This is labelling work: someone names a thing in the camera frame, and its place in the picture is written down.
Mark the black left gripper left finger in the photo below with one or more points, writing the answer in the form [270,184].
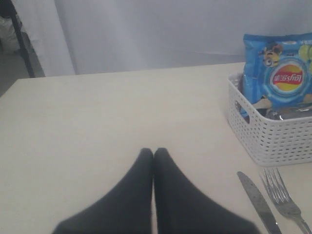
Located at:
[126,209]

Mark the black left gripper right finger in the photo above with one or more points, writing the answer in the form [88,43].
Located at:
[181,208]

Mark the silver table knife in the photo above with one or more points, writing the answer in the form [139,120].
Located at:
[259,203]

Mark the silver metal fork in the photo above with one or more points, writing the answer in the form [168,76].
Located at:
[281,199]

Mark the blue potato chips bag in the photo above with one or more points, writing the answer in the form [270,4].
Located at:
[278,70]

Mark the silver foil packet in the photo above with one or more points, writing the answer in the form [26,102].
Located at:
[289,113]

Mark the white perforated plastic basket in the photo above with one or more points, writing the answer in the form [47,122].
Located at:
[268,142]

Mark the white curtain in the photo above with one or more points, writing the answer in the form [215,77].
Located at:
[73,37]

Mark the black metal frame post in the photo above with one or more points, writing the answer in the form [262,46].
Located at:
[23,51]

